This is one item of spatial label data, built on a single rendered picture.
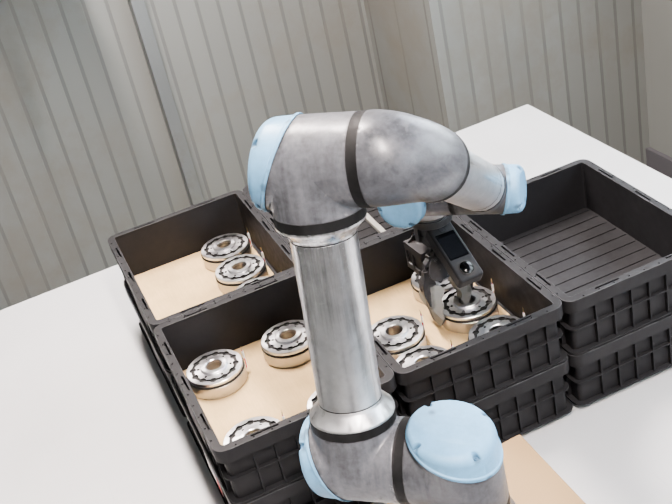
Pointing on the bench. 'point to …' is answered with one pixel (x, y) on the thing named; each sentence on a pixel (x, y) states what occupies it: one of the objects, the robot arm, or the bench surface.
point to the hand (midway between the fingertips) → (453, 315)
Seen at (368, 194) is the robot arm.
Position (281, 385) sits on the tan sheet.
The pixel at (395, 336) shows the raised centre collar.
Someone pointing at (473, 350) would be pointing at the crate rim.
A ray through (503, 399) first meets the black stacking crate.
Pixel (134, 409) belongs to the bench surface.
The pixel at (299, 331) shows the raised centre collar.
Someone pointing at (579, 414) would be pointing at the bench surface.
